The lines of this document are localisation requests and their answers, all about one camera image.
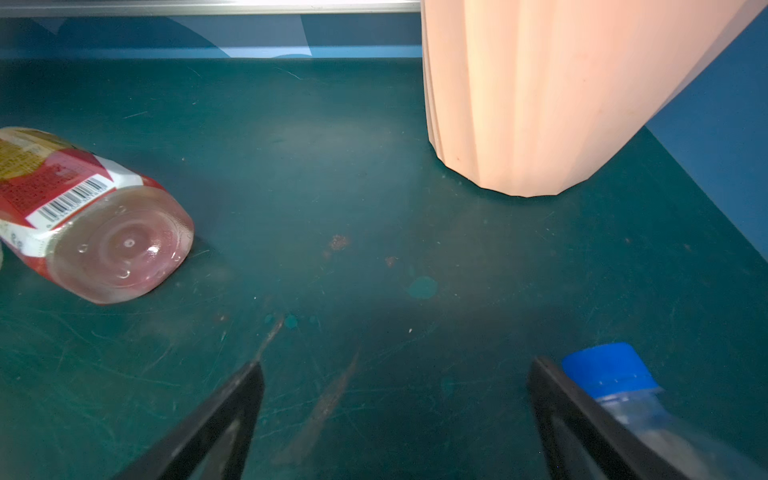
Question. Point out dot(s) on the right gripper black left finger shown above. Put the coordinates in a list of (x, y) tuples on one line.
[(215, 438)]

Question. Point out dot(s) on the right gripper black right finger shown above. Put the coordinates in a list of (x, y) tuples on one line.
[(580, 439)]

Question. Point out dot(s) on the red yellow label bottle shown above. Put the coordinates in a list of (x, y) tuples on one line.
[(86, 223)]

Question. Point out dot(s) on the blue cap pepsi bottle right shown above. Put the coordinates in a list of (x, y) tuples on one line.
[(616, 377)]

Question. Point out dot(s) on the pink ribbed flower pot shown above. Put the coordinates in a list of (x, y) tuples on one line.
[(529, 98)]

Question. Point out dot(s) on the aluminium back frame rail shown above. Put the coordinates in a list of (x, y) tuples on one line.
[(162, 8)]

